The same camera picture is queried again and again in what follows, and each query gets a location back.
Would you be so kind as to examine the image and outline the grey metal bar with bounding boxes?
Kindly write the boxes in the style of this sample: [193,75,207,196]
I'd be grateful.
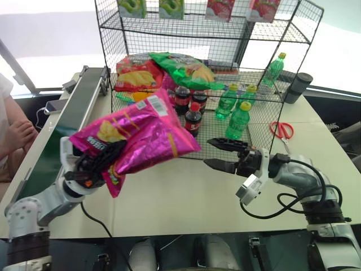
[0,38,64,95]

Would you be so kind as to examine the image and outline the green juice carton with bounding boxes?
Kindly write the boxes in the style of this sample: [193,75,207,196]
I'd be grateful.
[117,0,147,19]
[159,0,186,20]

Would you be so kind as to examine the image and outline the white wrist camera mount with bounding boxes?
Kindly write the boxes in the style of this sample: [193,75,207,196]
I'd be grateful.
[235,148,269,206]
[60,137,87,198]

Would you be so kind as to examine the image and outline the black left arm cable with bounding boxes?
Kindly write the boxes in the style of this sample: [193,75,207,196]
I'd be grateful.
[80,202,133,271]

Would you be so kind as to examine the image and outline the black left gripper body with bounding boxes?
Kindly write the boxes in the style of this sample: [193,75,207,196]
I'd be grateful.
[64,156,99,191]

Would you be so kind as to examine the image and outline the smartphone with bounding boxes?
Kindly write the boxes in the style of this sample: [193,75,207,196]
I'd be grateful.
[45,100,67,114]

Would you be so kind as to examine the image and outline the yellow plastic item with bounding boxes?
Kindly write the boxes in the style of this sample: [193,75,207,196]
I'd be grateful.
[131,91,155,102]

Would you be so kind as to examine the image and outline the black wire rack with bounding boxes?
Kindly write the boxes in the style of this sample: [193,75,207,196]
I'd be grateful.
[94,0,324,160]

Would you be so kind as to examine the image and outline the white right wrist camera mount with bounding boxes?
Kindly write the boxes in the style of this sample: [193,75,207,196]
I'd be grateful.
[235,148,269,206]

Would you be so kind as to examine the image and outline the strawberry juice carton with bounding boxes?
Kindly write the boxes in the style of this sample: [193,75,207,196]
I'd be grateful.
[205,0,236,23]
[245,0,281,23]

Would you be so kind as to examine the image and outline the green plastic item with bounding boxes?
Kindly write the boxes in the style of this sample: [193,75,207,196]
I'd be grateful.
[115,92,133,103]

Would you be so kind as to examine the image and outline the pink foil chips bag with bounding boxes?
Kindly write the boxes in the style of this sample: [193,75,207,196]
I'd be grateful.
[68,88,202,198]

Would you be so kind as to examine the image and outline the red handled scissors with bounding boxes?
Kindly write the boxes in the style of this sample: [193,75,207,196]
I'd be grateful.
[270,121,295,155]

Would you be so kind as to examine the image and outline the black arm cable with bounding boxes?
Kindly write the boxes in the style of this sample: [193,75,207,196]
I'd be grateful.
[80,202,133,271]
[239,160,344,220]

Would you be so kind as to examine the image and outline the green chips bag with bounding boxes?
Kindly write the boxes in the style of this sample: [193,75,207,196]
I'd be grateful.
[148,52,225,91]

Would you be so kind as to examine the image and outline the cola bottle red cap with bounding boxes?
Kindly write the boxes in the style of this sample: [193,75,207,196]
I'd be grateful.
[191,90,208,112]
[184,102,203,138]
[173,85,191,115]

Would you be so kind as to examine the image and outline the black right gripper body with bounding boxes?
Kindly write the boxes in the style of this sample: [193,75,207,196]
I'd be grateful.
[235,146,263,178]

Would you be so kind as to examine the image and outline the person in white shirt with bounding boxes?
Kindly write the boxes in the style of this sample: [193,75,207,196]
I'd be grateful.
[0,72,39,198]

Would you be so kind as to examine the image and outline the white rounded shape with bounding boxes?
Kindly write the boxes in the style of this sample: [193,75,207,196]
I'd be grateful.
[128,238,157,271]

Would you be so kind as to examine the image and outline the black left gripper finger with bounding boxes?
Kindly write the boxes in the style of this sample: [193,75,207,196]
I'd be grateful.
[91,161,113,185]
[81,141,127,168]

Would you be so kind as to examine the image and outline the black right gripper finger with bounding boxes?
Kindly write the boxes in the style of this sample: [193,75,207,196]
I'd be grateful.
[203,159,238,173]
[207,137,250,152]

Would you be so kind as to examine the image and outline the red chips bag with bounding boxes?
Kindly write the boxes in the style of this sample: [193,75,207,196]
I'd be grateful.
[115,53,166,93]

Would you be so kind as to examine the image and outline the grey rounded shape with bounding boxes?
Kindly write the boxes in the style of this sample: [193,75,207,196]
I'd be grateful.
[200,234,241,271]

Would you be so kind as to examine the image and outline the black cylindrical cup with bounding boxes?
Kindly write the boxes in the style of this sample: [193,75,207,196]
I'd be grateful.
[284,72,313,104]

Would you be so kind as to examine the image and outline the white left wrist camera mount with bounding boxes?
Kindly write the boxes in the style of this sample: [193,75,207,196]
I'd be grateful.
[60,137,87,198]

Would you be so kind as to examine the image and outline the green conveyor belt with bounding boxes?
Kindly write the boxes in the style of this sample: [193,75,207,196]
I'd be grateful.
[5,65,112,209]

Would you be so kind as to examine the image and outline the white charging cable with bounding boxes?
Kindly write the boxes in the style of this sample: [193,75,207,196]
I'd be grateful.
[36,107,51,132]

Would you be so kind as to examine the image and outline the green soda bottle yellow cap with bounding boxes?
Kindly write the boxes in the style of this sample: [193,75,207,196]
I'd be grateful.
[215,84,238,121]
[238,84,258,107]
[262,53,287,87]
[225,101,252,141]

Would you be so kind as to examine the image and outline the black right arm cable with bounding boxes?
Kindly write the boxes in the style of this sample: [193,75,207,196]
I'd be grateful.
[239,160,344,220]

